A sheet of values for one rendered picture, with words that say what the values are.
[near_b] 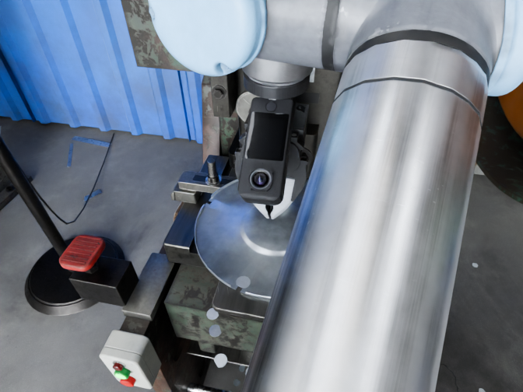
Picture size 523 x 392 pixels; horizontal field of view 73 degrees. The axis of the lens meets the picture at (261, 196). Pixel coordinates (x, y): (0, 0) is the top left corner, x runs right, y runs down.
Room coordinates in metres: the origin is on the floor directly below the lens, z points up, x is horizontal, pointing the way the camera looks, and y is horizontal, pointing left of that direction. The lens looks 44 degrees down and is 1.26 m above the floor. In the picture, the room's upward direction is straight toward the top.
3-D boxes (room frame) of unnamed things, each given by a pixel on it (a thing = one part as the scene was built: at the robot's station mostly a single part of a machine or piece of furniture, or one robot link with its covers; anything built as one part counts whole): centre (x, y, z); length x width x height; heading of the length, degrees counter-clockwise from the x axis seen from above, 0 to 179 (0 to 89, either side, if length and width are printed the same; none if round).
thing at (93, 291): (0.38, 0.30, 0.62); 0.10 x 0.06 x 0.20; 78
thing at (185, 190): (0.58, 0.11, 0.76); 0.17 x 0.06 x 0.10; 78
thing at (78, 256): (0.39, 0.32, 0.72); 0.07 x 0.06 x 0.08; 168
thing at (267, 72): (0.36, -0.01, 1.12); 0.08 x 0.08 x 0.05
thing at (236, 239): (0.42, -0.03, 0.78); 0.29 x 0.29 x 0.01
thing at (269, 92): (0.37, -0.02, 1.03); 0.09 x 0.08 x 0.12; 168
